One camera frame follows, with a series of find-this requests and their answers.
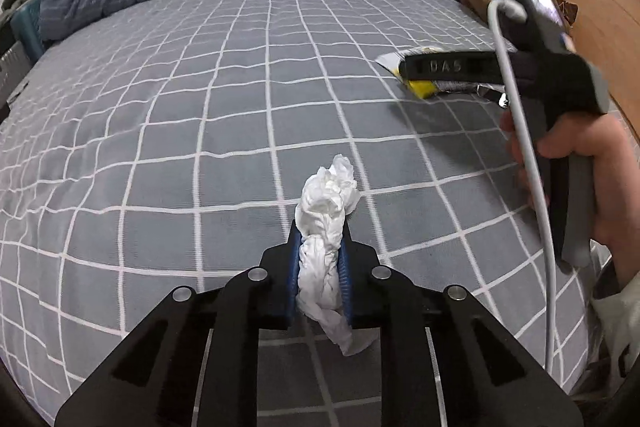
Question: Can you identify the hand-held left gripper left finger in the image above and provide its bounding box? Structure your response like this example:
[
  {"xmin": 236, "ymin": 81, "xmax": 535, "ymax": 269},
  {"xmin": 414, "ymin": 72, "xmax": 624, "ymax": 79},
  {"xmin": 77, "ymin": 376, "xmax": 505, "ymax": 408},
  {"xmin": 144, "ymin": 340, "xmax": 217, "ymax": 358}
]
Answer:
[{"xmin": 54, "ymin": 221, "xmax": 303, "ymax": 427}]

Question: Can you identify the white cable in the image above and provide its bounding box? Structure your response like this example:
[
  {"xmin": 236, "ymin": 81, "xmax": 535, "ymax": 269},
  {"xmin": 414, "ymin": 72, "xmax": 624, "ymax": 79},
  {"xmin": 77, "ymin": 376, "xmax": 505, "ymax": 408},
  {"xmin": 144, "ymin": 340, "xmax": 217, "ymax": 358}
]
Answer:
[{"xmin": 487, "ymin": 0, "xmax": 558, "ymax": 370}]

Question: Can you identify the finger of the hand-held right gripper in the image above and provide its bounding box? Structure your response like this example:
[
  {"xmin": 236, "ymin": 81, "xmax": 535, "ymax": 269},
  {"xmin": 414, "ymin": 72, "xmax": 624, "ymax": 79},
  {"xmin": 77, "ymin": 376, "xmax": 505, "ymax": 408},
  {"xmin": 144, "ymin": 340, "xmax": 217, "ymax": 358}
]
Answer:
[{"xmin": 398, "ymin": 49, "xmax": 531, "ymax": 84}]

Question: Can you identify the grey suitcase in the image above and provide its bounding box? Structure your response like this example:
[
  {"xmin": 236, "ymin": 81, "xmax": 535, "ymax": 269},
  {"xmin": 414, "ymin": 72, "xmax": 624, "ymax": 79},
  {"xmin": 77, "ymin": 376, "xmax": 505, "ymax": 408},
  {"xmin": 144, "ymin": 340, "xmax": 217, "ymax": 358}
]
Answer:
[{"xmin": 0, "ymin": 44, "xmax": 33, "ymax": 108}]

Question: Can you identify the dark patterned cloth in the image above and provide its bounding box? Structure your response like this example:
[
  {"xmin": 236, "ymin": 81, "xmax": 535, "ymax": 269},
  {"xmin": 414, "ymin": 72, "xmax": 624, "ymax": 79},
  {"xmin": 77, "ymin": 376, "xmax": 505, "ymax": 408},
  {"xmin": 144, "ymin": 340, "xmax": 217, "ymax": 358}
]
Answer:
[{"xmin": 552, "ymin": 0, "xmax": 580, "ymax": 30}]

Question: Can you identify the bed with grey checked sheet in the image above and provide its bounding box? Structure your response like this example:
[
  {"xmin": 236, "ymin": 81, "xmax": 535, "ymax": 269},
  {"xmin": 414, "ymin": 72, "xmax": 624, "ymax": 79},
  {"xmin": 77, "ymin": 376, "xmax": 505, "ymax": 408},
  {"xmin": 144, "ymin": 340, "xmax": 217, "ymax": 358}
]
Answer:
[{"xmin": 0, "ymin": 0, "xmax": 621, "ymax": 427}]

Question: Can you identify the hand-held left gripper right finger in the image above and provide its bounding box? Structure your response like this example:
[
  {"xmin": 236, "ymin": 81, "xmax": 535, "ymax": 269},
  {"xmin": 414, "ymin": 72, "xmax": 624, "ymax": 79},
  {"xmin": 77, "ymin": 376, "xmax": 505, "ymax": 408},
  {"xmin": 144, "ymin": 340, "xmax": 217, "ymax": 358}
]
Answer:
[{"xmin": 337, "ymin": 227, "xmax": 583, "ymax": 427}]

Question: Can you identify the white tissue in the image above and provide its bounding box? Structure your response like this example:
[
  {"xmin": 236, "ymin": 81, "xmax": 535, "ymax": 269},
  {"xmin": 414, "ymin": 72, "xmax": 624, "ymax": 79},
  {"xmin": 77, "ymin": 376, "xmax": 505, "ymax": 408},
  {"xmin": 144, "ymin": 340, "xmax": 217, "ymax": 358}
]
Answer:
[{"xmin": 295, "ymin": 153, "xmax": 381, "ymax": 356}]

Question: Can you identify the teal plastic stool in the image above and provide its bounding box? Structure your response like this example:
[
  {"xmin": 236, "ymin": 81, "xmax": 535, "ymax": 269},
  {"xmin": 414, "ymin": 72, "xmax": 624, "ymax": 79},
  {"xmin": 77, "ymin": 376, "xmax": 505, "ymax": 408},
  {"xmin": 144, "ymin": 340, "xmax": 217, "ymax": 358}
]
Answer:
[{"xmin": 12, "ymin": 2, "xmax": 46, "ymax": 62}]

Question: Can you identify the person's right hand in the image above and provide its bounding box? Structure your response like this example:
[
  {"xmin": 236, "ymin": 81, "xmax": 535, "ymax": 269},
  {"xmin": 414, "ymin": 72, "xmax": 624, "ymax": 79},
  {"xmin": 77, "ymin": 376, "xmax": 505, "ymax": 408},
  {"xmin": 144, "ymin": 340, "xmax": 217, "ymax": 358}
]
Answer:
[{"xmin": 500, "ymin": 109, "xmax": 640, "ymax": 295}]

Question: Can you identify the silver snack wrapper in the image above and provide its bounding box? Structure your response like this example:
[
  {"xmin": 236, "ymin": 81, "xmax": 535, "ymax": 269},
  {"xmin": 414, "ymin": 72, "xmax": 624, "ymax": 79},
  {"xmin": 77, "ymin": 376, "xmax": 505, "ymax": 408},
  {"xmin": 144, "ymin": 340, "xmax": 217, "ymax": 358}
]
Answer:
[{"xmin": 375, "ymin": 48, "xmax": 508, "ymax": 102}]

